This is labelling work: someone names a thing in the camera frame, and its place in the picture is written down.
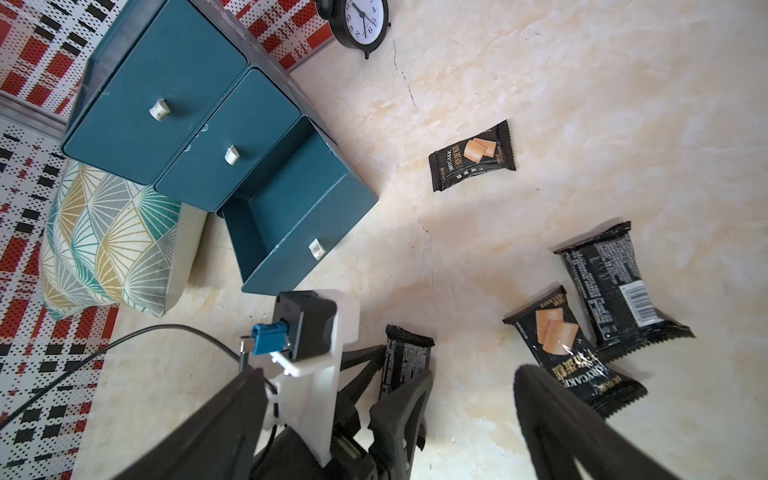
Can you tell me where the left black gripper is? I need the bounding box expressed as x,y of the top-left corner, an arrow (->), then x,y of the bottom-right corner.
251,344 -> 434,480

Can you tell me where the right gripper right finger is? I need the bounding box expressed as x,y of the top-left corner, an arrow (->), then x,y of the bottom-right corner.
514,365 -> 676,479

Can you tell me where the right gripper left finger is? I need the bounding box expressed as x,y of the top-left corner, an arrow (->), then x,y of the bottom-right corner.
117,368 -> 268,480

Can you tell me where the black cookie packet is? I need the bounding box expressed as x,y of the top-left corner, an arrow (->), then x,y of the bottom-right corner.
428,120 -> 517,192
379,325 -> 435,399
554,221 -> 695,362
503,286 -> 648,418

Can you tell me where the teal bottom drawer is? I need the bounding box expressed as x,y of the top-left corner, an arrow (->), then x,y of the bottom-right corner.
218,117 -> 377,296

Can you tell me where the teal drawer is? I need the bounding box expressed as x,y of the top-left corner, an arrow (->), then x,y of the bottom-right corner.
61,1 -> 246,185
156,69 -> 300,212
218,117 -> 377,296

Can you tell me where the teal drawer cabinet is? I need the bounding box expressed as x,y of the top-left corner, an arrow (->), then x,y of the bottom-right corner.
61,0 -> 317,212

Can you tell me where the teal top drawer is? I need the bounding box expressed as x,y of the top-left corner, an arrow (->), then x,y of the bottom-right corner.
61,1 -> 246,185

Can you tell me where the patterned green yellow pillow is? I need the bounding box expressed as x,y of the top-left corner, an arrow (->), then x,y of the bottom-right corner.
40,160 -> 208,320

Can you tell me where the black cookie packet top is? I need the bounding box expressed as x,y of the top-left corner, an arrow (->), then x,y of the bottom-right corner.
428,120 -> 517,192

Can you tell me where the black alarm clock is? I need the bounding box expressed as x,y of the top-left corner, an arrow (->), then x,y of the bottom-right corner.
314,0 -> 391,59

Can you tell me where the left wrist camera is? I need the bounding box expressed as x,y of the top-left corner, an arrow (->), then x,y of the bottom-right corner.
251,289 -> 360,467

